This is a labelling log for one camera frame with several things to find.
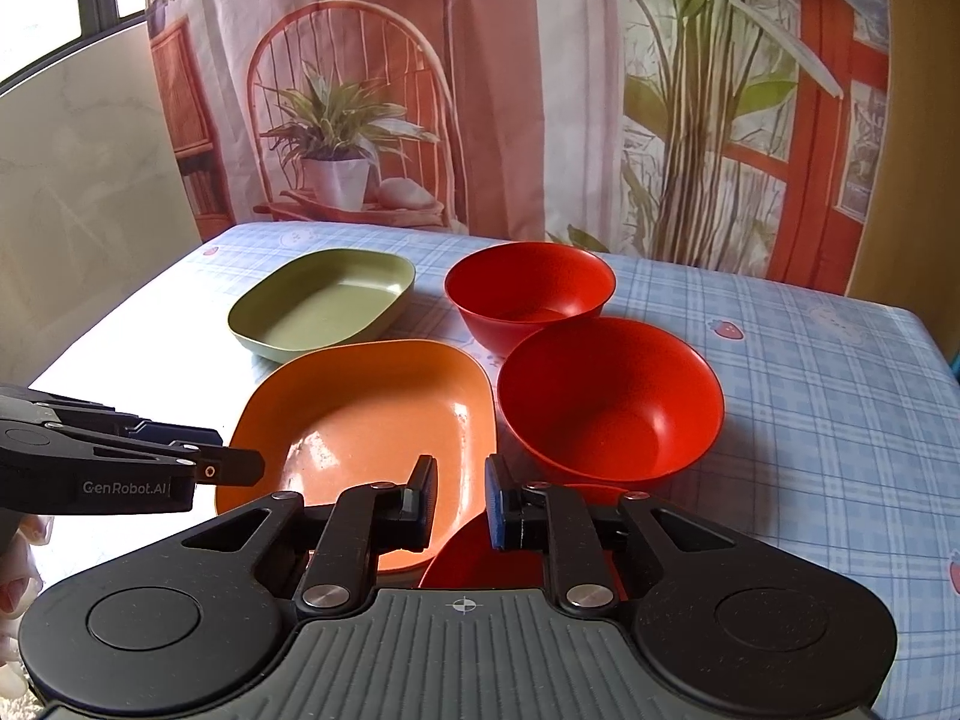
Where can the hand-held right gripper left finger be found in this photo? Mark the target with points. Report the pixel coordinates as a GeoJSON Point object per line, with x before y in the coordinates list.
{"type": "Point", "coordinates": [429, 499]}

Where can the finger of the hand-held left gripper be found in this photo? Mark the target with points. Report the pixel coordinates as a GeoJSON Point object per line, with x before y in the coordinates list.
{"type": "Point", "coordinates": [232, 467]}
{"type": "Point", "coordinates": [169, 431]}

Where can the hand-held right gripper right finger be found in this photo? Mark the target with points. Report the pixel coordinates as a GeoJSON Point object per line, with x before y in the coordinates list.
{"type": "Point", "coordinates": [493, 502]}

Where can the red plastic bowl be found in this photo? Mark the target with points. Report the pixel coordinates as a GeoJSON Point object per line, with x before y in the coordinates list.
{"type": "Point", "coordinates": [600, 390]}
{"type": "Point", "coordinates": [457, 555]}
{"type": "Point", "coordinates": [525, 285]}

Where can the orange plastic plate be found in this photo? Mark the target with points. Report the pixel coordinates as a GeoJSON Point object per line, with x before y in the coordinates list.
{"type": "Point", "coordinates": [360, 420]}

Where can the green plastic plate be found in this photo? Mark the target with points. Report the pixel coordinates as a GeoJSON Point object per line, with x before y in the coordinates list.
{"type": "Point", "coordinates": [322, 300]}

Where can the person's left hand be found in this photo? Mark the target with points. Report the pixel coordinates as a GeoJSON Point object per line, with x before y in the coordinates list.
{"type": "Point", "coordinates": [19, 585]}

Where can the white marble board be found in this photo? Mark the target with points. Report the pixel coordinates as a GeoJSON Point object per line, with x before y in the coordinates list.
{"type": "Point", "coordinates": [82, 202]}

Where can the blue plaid printed sheet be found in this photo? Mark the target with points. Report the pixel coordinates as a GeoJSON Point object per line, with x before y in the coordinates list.
{"type": "Point", "coordinates": [810, 405]}

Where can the printed backdrop cloth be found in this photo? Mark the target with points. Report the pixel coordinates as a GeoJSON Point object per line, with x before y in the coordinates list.
{"type": "Point", "coordinates": [525, 90]}

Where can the brown wooden panel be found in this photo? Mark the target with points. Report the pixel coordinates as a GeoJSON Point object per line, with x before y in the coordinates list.
{"type": "Point", "coordinates": [922, 127]}

